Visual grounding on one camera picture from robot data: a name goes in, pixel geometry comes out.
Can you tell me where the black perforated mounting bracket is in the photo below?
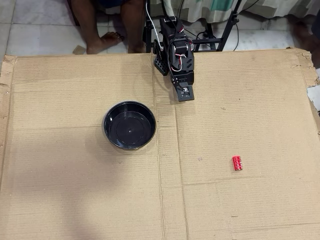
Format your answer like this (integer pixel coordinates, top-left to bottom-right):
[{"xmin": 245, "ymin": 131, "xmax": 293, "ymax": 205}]
[{"xmin": 153, "ymin": 38, "xmax": 170, "ymax": 77}]

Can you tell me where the green beige patterned bed sheet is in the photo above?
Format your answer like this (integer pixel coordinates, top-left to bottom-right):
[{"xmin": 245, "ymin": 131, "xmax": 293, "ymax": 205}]
[{"xmin": 149, "ymin": 0, "xmax": 320, "ymax": 25}]

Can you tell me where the black metal tripod stand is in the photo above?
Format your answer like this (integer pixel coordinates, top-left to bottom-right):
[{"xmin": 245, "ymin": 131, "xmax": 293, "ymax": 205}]
[{"xmin": 192, "ymin": 0, "xmax": 243, "ymax": 53}]

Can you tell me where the red lego block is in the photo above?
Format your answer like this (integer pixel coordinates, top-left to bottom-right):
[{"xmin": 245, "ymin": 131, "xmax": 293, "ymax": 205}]
[{"xmin": 231, "ymin": 155, "xmax": 244, "ymax": 172}]

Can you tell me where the thin black cable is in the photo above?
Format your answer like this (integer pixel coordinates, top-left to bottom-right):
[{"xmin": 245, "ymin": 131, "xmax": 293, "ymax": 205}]
[{"xmin": 233, "ymin": 12, "xmax": 241, "ymax": 52}]

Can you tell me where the white cable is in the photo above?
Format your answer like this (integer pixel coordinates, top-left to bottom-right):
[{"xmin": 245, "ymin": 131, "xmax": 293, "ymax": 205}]
[{"xmin": 145, "ymin": 0, "xmax": 165, "ymax": 51}]

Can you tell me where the brown corrugated cardboard sheet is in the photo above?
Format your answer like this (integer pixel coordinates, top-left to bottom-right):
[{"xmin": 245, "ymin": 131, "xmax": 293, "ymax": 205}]
[{"xmin": 0, "ymin": 46, "xmax": 320, "ymax": 240}]

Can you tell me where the black round plastic bowl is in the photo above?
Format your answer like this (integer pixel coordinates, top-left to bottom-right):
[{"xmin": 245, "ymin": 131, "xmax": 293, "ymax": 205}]
[{"xmin": 101, "ymin": 100, "xmax": 157, "ymax": 151}]

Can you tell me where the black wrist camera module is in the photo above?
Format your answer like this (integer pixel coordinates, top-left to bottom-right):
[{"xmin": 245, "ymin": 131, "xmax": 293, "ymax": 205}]
[{"xmin": 176, "ymin": 84, "xmax": 196, "ymax": 103}]

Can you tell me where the black cable with plug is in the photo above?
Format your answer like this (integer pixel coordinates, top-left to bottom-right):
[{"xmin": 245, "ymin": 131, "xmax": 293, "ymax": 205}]
[{"xmin": 195, "ymin": 29, "xmax": 210, "ymax": 42}]

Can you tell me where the black metal frame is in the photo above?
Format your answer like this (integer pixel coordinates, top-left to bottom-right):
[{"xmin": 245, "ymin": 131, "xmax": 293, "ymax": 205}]
[{"xmin": 142, "ymin": 0, "xmax": 157, "ymax": 54}]

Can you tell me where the person's right bare leg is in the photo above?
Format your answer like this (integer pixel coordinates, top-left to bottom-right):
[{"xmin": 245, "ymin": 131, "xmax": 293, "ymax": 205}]
[{"xmin": 70, "ymin": 0, "xmax": 126, "ymax": 55}]

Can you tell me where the person's left bare leg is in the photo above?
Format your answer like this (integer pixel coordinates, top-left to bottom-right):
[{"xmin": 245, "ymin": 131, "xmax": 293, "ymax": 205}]
[{"xmin": 119, "ymin": 0, "xmax": 149, "ymax": 54}]

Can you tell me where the person's bare leg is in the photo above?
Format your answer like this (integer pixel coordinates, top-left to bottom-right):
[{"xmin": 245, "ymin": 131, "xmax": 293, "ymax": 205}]
[
  {"xmin": 70, "ymin": 0, "xmax": 126, "ymax": 55},
  {"xmin": 119, "ymin": 0, "xmax": 149, "ymax": 54}
]

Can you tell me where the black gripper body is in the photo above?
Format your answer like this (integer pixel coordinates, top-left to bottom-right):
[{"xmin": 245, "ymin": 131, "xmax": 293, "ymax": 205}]
[{"xmin": 169, "ymin": 51, "xmax": 196, "ymax": 87}]

